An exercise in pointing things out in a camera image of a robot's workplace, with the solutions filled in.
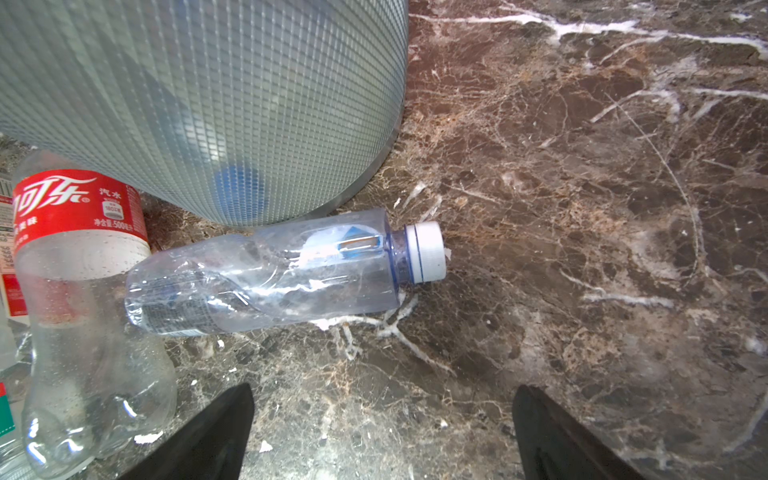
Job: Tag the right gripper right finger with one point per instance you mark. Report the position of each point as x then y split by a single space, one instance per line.
554 445

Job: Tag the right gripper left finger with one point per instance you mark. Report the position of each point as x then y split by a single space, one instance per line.
211 445

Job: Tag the red label cola bottle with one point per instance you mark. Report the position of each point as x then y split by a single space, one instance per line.
97 381

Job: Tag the clear bottle white cap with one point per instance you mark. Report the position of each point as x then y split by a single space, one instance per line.
349 264

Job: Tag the green label clear bottle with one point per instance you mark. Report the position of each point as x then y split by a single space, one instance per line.
11 443

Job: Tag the large clear square bottle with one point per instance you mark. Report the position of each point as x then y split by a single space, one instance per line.
11 294

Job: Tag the grey mesh waste bin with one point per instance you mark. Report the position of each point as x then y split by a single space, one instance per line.
161 94

